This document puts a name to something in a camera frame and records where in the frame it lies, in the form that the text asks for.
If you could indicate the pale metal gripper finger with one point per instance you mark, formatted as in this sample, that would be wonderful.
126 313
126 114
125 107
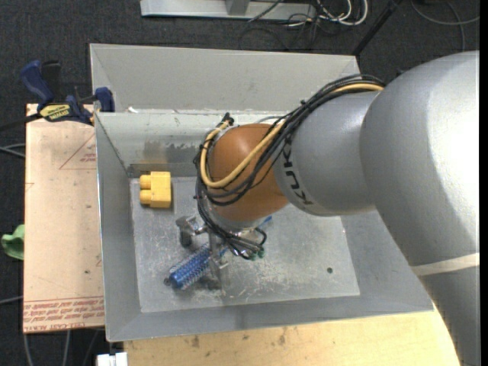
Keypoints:
220 275
186 228

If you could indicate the blue bristle brush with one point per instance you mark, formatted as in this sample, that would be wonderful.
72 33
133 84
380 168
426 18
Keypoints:
189 267

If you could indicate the yellow toy building block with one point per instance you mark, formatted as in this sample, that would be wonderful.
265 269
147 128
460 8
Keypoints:
157 191

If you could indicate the grey metal bin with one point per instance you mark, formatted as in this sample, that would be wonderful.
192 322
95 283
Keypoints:
305 265

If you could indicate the brown cardboard board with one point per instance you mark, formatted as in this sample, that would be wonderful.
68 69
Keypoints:
61 212

